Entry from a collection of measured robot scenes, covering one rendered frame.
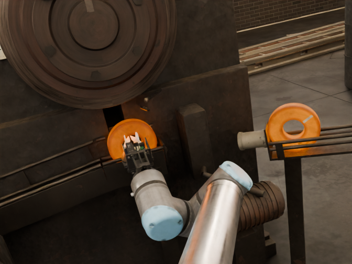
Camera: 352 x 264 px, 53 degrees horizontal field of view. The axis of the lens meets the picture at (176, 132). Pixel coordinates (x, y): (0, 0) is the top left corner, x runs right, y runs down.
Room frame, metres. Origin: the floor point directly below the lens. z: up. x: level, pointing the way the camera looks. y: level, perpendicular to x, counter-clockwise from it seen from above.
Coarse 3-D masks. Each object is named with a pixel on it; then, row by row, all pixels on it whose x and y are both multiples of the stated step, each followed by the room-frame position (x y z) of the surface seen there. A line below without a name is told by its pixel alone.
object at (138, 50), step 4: (44, 0) 0.88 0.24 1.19; (48, 0) 0.88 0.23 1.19; (136, 0) 0.92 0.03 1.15; (140, 0) 0.93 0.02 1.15; (136, 4) 0.92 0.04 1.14; (48, 48) 0.88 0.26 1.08; (52, 48) 0.88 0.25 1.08; (136, 48) 0.92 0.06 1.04; (140, 48) 0.92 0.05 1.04; (48, 52) 0.87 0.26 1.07; (52, 52) 0.88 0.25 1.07; (136, 52) 0.92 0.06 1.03; (140, 52) 0.92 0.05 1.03; (92, 72) 0.89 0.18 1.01; (96, 72) 0.90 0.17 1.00; (92, 76) 0.89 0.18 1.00; (96, 76) 0.89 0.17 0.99; (100, 76) 0.90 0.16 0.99
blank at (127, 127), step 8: (128, 120) 1.03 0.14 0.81; (136, 120) 1.03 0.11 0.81; (112, 128) 1.04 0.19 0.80; (120, 128) 1.02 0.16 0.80; (128, 128) 1.02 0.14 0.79; (136, 128) 1.02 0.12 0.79; (144, 128) 1.03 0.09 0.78; (112, 136) 1.01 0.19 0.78; (120, 136) 1.01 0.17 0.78; (144, 136) 1.03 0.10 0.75; (152, 136) 1.03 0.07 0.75; (112, 144) 1.01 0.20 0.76; (120, 144) 1.01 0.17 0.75; (152, 144) 1.03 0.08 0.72; (112, 152) 1.01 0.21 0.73; (120, 152) 1.01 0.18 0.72
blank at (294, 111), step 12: (288, 108) 0.98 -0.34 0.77; (300, 108) 0.97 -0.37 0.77; (276, 120) 0.99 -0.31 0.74; (288, 120) 0.98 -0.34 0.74; (300, 120) 0.97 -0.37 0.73; (312, 120) 0.95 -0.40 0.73; (276, 132) 1.00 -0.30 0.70; (312, 132) 0.96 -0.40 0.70; (288, 144) 0.98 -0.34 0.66; (300, 144) 0.97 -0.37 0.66
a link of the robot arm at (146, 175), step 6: (138, 174) 0.81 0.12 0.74; (144, 174) 0.81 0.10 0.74; (150, 174) 0.80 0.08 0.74; (156, 174) 0.81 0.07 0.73; (132, 180) 0.82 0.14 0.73; (138, 180) 0.80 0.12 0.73; (144, 180) 0.79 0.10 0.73; (150, 180) 0.78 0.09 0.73; (162, 180) 0.80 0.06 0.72; (132, 186) 0.81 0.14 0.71; (138, 186) 0.78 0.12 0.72
